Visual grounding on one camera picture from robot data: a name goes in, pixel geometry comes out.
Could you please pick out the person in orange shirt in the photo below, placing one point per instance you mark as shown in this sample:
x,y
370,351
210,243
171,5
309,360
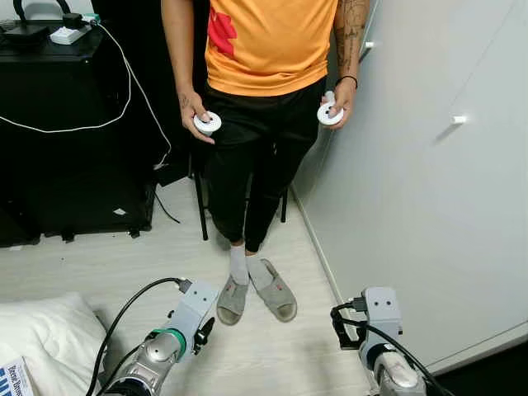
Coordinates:
x,y
264,49

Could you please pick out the white round controller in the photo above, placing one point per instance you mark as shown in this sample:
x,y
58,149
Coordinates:
x,y
330,114
209,123

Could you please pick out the black cabinet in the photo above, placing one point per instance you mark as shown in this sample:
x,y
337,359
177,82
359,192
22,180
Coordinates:
x,y
66,165

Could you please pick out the person's tattooed left forearm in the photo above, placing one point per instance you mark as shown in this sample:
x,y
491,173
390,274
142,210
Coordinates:
x,y
351,41

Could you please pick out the grey slipper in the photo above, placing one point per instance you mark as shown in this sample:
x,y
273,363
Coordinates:
x,y
280,299
232,304

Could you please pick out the black plug adapter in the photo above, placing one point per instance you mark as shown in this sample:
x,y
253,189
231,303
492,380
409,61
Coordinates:
x,y
72,21

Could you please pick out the white power strip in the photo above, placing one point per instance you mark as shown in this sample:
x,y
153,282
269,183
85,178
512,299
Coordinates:
x,y
70,35

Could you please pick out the blue printed white pack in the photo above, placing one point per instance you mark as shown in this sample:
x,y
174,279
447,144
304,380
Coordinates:
x,y
15,381

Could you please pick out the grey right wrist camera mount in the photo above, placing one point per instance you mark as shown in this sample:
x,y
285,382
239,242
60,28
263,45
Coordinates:
x,y
382,309

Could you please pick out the person's left hand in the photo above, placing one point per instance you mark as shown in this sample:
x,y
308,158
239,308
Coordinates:
x,y
346,97

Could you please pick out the person's right hand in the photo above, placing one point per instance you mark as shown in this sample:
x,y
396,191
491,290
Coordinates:
x,y
192,114

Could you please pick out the white wardrobe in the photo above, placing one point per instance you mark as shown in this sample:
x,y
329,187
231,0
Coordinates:
x,y
429,206

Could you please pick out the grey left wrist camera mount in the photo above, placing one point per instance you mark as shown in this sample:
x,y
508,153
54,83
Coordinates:
x,y
198,297

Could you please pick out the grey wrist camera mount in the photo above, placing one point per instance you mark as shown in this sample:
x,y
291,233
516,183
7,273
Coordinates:
x,y
382,309
198,297

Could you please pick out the person's right forearm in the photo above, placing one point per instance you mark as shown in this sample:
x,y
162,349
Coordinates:
x,y
177,49

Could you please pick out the black metal chair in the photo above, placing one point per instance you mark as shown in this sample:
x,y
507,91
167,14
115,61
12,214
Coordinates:
x,y
200,206

